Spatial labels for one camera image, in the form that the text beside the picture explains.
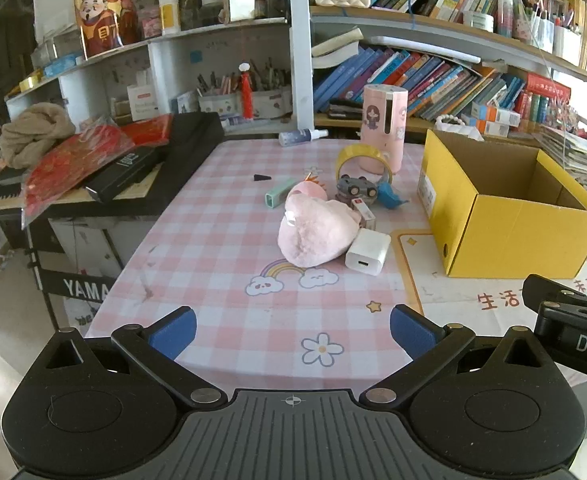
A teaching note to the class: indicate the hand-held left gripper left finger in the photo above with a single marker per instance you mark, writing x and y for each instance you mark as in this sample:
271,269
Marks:
173,332

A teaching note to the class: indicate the beige crumpled cloth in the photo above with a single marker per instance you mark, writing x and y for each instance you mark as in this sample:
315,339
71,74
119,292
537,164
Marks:
33,132

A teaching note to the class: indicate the pink fluffy plush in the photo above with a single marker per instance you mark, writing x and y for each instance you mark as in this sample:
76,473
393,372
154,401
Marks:
318,235

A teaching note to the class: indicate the white bookshelf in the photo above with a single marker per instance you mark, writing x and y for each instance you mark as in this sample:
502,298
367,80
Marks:
301,60

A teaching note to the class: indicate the black keyboard stand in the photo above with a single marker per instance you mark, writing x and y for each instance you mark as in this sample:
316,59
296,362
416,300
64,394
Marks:
80,287

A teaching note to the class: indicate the white jar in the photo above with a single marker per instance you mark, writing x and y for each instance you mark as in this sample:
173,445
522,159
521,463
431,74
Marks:
478,21

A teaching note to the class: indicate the row of leaning books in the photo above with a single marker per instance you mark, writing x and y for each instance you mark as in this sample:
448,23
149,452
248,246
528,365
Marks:
423,82

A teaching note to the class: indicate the red patterned packet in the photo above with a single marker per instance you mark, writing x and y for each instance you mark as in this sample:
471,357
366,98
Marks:
148,130
68,165

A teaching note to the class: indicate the blue whale toy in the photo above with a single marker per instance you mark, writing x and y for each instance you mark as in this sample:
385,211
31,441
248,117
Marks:
388,195

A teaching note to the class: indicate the long black box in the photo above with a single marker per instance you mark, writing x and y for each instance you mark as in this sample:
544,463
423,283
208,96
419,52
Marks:
123,172

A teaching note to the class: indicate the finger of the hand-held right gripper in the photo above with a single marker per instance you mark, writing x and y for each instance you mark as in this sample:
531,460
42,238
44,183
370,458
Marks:
563,296

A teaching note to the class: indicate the stack of newspapers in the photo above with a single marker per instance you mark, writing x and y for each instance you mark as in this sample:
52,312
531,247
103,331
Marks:
578,155

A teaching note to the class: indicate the yellow tape roll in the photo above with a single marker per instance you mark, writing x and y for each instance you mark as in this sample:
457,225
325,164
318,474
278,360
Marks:
363,150

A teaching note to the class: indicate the small black cap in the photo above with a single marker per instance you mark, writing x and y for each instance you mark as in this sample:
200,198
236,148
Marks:
262,177

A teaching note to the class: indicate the white bottle yellow label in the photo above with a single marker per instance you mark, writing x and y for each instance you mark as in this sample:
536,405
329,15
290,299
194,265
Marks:
169,12

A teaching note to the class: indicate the small spray bottle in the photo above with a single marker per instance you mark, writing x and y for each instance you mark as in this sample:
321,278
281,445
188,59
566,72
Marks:
301,136

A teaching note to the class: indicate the green tube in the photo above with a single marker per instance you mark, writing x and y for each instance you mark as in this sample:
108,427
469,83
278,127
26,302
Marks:
279,193

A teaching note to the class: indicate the pink cylinder dispenser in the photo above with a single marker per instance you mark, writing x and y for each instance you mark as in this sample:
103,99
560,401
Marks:
381,125

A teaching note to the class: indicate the grey toy car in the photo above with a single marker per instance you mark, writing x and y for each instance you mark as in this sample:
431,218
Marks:
356,187

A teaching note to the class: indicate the white card box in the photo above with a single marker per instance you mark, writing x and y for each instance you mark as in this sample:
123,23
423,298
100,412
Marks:
142,102

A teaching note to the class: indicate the pink toy with orange parts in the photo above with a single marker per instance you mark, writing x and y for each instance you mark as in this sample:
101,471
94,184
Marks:
306,190

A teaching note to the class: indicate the small red white box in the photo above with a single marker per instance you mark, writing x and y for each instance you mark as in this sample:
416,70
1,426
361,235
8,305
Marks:
363,210

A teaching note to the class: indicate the white charger block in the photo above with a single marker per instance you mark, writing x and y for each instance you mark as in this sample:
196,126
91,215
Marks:
368,252

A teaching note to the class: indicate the pink checked tablecloth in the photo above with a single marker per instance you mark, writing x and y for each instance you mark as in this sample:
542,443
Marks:
223,260

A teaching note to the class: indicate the yellow cardboard box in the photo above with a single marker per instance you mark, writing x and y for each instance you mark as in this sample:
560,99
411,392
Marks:
513,240

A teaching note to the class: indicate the red tassel ornament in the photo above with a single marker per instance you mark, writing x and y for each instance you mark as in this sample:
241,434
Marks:
246,92

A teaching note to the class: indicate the white pencil cups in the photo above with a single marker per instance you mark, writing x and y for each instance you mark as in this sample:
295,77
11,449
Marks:
563,40

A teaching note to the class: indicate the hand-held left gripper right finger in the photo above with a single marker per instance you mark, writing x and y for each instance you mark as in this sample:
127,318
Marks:
413,332

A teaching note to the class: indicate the orange white small boxes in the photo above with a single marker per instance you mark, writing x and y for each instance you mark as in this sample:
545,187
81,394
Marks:
496,120

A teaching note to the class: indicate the white pen holder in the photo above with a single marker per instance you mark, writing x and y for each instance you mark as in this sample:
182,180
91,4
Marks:
221,104
273,102

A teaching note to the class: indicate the red book box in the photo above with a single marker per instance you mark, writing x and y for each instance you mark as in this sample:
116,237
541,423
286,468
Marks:
548,92

